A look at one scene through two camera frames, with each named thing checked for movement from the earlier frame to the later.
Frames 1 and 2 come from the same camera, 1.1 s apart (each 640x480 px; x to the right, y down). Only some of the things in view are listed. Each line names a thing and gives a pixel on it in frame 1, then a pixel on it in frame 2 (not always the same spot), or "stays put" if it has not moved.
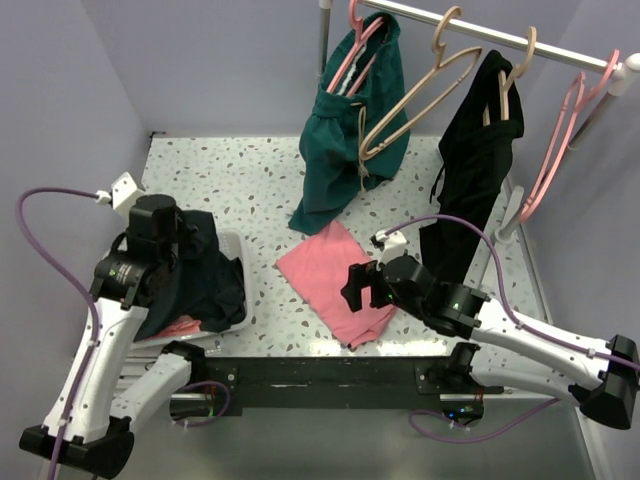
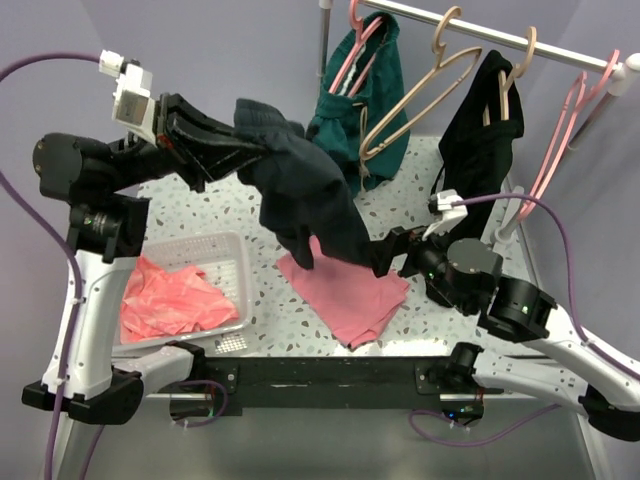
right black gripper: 363,275 -> 399,240
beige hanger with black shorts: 504,86 stays put
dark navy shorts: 203,284 -> 302,191
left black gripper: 185,229 -> 205,148
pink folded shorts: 317,272 stays put
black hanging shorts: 485,114 stays put
